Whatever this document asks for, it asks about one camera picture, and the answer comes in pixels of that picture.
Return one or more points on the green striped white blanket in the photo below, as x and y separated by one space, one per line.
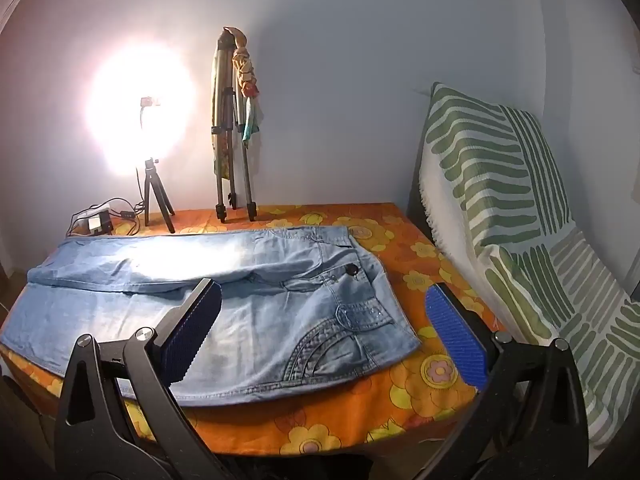
500 170

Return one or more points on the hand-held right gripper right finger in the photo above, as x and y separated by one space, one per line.
456 335

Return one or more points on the black power adapter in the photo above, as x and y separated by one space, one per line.
100 224

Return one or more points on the small black tripod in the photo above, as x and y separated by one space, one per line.
148 185

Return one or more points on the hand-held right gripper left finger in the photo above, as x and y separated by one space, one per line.
192 332

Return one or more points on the colourful cloth on tripod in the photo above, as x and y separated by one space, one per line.
246 72

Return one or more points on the light blue denim pants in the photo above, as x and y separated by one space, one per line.
280 320

